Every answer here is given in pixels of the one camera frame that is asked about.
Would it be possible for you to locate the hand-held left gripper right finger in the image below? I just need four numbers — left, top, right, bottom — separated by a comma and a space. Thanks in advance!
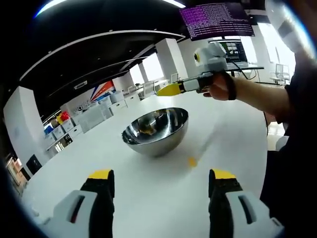
208, 169, 285, 238

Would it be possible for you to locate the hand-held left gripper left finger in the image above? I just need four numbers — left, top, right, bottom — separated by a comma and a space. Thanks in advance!
43, 169, 115, 238

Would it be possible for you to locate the stainless steel bowl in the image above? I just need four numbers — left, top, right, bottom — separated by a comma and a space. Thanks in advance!
121, 107, 189, 158

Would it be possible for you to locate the person's right hand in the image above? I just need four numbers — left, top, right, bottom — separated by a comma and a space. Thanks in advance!
203, 73, 233, 101

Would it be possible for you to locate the dark desktop monitor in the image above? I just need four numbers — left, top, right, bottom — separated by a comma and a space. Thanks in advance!
219, 41, 248, 64

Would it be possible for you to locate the large screen with purple text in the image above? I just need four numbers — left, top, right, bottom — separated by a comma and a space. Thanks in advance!
178, 2, 255, 42

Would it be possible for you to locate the white standing desk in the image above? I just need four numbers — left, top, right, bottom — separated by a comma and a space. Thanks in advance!
224, 62, 265, 78

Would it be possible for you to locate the person's dark clothed torso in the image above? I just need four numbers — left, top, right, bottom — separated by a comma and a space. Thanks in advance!
259, 71, 317, 231

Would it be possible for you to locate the black floor box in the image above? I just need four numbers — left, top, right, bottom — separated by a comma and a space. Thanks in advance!
26, 154, 42, 176

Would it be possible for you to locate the white mesh office chair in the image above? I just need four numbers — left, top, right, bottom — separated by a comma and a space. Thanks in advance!
269, 63, 290, 84

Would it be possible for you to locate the white table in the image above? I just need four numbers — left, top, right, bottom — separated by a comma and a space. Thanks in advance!
21, 93, 269, 238

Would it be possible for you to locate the white grey worn device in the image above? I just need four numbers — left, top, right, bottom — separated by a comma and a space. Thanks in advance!
264, 0, 310, 54

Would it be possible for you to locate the white rounded object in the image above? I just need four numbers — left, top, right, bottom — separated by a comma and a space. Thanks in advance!
275, 136, 290, 151

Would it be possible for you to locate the row of white storage cabinets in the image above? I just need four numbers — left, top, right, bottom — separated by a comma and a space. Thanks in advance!
44, 95, 129, 151

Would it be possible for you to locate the white hanging ceiling sign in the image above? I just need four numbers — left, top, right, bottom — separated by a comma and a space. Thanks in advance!
73, 79, 89, 90

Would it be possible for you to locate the black wrist strap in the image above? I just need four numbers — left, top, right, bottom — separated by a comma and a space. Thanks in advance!
221, 72, 237, 101

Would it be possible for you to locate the red blue striped wall poster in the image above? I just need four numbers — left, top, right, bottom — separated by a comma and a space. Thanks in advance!
91, 79, 115, 101

